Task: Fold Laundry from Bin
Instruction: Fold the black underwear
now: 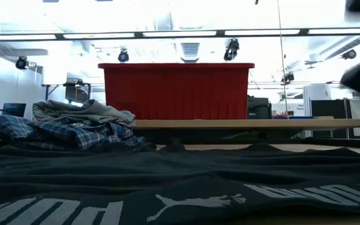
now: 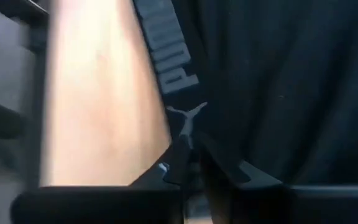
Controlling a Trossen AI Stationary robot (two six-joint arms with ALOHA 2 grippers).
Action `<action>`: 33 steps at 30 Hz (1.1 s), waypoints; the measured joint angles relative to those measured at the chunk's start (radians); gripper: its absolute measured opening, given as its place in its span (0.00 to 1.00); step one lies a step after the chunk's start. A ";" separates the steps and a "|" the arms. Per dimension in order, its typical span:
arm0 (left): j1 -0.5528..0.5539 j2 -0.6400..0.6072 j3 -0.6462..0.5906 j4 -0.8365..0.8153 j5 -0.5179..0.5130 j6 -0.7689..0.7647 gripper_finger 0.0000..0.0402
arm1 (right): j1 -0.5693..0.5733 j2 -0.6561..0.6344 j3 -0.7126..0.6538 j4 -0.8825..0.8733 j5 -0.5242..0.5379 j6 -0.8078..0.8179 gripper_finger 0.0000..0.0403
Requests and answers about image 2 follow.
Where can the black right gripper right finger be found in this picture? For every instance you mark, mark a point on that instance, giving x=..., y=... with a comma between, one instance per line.
x=291, y=205

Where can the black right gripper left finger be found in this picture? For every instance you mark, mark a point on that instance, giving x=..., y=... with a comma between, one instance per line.
x=104, y=205

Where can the black aluminium table frame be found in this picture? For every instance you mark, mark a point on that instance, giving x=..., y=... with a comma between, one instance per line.
x=33, y=93

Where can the black garment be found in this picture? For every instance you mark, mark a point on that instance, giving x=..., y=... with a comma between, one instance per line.
x=275, y=77

